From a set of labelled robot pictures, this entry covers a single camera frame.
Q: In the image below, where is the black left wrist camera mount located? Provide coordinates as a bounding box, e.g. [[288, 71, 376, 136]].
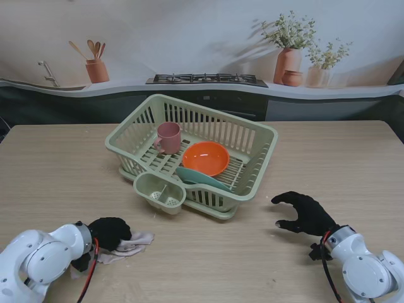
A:
[[71, 251, 92, 273]]

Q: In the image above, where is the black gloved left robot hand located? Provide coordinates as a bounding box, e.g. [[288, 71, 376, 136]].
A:
[[88, 217, 133, 253]]

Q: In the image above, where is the pink plastic cup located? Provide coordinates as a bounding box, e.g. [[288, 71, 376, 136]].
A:
[[153, 122, 182, 155]]

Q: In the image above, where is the orange plastic bowl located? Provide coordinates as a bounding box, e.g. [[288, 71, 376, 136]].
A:
[[182, 141, 230, 177]]

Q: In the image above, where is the grey cleaning cloth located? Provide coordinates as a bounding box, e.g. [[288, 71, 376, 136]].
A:
[[69, 230, 156, 280]]

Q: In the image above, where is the red left arm cable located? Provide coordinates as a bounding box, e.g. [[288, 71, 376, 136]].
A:
[[77, 237, 100, 303]]

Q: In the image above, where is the teal plate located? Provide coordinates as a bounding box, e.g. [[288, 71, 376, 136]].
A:
[[175, 167, 234, 193]]

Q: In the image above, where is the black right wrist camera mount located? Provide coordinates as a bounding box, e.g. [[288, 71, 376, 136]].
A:
[[309, 242, 332, 261]]

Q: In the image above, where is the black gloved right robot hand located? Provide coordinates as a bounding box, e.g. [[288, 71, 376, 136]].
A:
[[271, 191, 340, 237]]

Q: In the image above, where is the red black right arm cable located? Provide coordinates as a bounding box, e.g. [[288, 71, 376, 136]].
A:
[[319, 230, 345, 303]]

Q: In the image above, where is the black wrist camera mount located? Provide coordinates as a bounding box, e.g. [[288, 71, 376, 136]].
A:
[[71, 251, 92, 273], [309, 242, 332, 261]]

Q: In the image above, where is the pale green cutlery holder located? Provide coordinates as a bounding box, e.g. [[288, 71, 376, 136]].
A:
[[133, 172, 186, 216]]

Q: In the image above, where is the pale green plastic dish rack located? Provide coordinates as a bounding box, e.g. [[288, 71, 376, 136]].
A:
[[104, 93, 280, 203]]

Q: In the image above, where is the printed kitchen backdrop banner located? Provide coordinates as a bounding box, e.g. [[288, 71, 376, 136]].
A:
[[0, 0, 404, 126]]

